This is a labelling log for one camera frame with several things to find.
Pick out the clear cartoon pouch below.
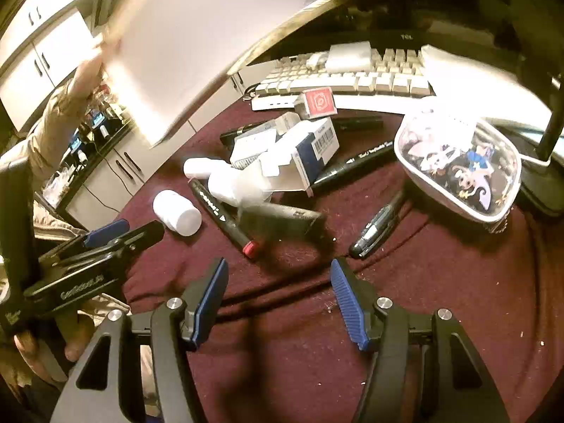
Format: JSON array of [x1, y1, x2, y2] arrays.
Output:
[[393, 108, 523, 234]]

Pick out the white keyboard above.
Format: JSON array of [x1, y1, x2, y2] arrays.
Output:
[[251, 46, 437, 113]]

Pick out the another person's forearm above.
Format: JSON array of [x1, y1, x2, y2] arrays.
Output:
[[24, 84, 95, 172]]

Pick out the black desk lamp stand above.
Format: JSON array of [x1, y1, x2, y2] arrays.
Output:
[[496, 92, 564, 219]]

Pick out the group of bottles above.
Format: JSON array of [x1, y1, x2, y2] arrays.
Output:
[[66, 84, 128, 164]]

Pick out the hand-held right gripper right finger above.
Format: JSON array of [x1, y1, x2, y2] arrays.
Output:
[[330, 258, 507, 423]]

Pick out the white wall cabinets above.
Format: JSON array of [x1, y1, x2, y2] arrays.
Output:
[[0, 0, 133, 133]]

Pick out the beige clothing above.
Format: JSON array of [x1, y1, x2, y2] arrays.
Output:
[[33, 194, 89, 241]]

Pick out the dark grey clip pen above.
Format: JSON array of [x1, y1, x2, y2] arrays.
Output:
[[348, 189, 406, 260]]

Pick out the small white box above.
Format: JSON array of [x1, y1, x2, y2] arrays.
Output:
[[264, 111, 301, 135]]

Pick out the black marker with white print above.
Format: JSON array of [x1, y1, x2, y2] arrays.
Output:
[[311, 141, 395, 188]]

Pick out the red card box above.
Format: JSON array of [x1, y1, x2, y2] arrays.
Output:
[[294, 87, 341, 121]]

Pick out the small white bottle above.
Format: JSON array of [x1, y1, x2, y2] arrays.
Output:
[[183, 157, 230, 181]]

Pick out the black marker with red cap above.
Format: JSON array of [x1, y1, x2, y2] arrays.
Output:
[[189, 178, 262, 260]]

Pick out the person's left hand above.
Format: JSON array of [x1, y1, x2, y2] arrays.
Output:
[[13, 306, 96, 382]]

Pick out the white tissue pack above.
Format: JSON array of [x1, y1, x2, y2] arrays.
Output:
[[328, 41, 374, 72]]

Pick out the grey patterned box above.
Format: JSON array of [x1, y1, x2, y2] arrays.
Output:
[[229, 128, 278, 170]]

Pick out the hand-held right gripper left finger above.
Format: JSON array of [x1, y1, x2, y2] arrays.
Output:
[[50, 257, 230, 423]]

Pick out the white pill bottle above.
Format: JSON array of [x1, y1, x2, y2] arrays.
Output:
[[152, 189, 203, 236]]

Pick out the dark range hood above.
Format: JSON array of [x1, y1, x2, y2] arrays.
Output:
[[90, 0, 133, 27]]

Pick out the blue and white carton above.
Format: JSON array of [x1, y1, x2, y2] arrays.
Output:
[[260, 117, 341, 197]]

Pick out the black kitchen counter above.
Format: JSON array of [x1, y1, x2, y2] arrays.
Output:
[[39, 110, 137, 212]]

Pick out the translucent white plastic bottle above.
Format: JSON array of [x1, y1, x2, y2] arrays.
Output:
[[207, 161, 274, 208]]

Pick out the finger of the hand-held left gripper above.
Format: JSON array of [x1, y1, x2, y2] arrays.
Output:
[[52, 221, 165, 281], [39, 219, 130, 266]]

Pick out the black monitor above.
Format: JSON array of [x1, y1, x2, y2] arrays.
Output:
[[269, 0, 564, 98]]

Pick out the gold-edged storage box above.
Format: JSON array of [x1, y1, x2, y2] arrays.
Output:
[[99, 0, 353, 151]]

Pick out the white grid notebook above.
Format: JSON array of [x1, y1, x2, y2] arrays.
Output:
[[421, 44, 558, 133]]

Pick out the black pen with gold band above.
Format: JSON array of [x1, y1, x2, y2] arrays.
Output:
[[219, 120, 274, 146]]

